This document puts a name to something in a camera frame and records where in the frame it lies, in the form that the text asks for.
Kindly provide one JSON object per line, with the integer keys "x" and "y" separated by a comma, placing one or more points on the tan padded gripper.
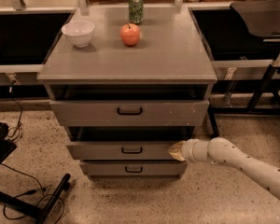
{"x": 188, "y": 151}

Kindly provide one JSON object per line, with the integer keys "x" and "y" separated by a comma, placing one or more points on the grey drawer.
{"x": 132, "y": 168}
{"x": 129, "y": 113}
{"x": 121, "y": 151}

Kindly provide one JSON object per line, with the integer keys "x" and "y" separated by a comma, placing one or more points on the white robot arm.
{"x": 220, "y": 151}

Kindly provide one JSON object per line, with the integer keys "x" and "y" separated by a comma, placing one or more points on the grey drawer cabinet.
{"x": 169, "y": 63}

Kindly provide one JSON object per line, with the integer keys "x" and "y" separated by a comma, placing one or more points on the grey bottom drawer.
{"x": 132, "y": 168}

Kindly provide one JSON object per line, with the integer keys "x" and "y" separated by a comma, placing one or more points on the grey top drawer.
{"x": 129, "y": 113}

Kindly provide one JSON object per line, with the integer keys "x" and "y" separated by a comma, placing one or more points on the red apple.
{"x": 130, "y": 34}

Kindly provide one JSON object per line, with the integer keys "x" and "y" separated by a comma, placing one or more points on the white bowl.
{"x": 79, "y": 33}

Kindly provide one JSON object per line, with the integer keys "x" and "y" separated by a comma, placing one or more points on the green soda can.
{"x": 136, "y": 11}

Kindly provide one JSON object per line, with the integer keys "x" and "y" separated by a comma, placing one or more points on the black stand with base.
{"x": 34, "y": 203}

